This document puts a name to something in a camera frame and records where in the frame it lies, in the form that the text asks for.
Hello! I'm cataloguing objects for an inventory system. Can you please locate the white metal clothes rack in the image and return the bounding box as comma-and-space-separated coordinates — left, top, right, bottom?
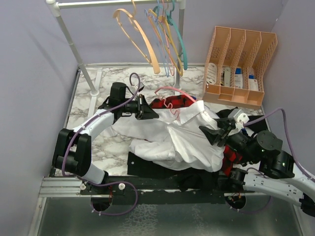
46, 0, 188, 116

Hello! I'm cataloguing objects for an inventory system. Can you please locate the cream orange hanger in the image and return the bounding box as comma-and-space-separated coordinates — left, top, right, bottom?
113, 0, 160, 74

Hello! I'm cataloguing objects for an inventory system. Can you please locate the white remote in organizer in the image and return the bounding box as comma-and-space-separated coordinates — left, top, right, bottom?
206, 62, 217, 85

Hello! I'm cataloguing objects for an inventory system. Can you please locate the black garment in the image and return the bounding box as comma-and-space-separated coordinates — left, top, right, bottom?
127, 152, 219, 192
216, 107, 269, 137

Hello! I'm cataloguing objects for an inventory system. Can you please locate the white blue red box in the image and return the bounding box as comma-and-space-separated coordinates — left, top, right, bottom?
249, 68, 258, 91

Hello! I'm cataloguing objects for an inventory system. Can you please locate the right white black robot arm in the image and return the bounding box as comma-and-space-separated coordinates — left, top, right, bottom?
199, 118, 315, 216

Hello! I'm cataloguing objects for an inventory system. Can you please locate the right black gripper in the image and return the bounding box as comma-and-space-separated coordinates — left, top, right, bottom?
199, 117, 259, 164

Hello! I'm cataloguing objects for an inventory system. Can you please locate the teal hanger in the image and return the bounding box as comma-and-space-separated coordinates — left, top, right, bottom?
147, 0, 188, 76

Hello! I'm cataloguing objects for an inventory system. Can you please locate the yellow hanger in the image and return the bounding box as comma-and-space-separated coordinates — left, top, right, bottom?
158, 11, 187, 76

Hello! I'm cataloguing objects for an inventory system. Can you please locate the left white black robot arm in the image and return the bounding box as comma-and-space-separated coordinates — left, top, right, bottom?
52, 82, 159, 194

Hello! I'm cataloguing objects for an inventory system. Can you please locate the peach plastic file organizer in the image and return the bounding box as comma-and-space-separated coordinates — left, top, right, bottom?
202, 26, 278, 109

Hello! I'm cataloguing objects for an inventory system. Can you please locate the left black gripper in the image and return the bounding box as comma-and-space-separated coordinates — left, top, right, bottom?
120, 93, 159, 119

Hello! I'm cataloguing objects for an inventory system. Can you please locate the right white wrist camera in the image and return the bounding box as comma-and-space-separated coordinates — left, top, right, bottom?
228, 109, 249, 129

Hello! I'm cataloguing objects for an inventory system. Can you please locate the red black plaid shirt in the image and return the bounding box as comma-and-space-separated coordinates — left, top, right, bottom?
150, 95, 242, 177

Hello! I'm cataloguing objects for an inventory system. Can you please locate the white shirt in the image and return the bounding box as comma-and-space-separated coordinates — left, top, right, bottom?
108, 100, 224, 172

